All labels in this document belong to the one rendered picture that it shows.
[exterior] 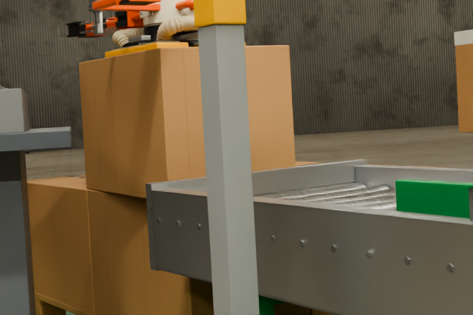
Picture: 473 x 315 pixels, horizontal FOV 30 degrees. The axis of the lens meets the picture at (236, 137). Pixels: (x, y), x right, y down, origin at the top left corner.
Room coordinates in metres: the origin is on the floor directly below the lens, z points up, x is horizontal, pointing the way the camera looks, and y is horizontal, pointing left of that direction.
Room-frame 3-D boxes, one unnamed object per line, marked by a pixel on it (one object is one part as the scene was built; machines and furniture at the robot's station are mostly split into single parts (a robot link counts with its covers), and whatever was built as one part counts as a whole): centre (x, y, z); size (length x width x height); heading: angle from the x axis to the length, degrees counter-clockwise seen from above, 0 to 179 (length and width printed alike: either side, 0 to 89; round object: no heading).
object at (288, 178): (2.31, -0.07, 0.58); 0.70 x 0.03 x 0.06; 124
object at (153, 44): (2.56, 0.25, 0.97); 0.34 x 0.10 x 0.05; 33
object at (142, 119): (2.63, 0.16, 0.74); 0.60 x 0.40 x 0.40; 30
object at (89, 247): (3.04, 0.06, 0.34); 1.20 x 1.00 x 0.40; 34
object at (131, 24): (2.82, 0.30, 1.07); 0.10 x 0.08 x 0.06; 123
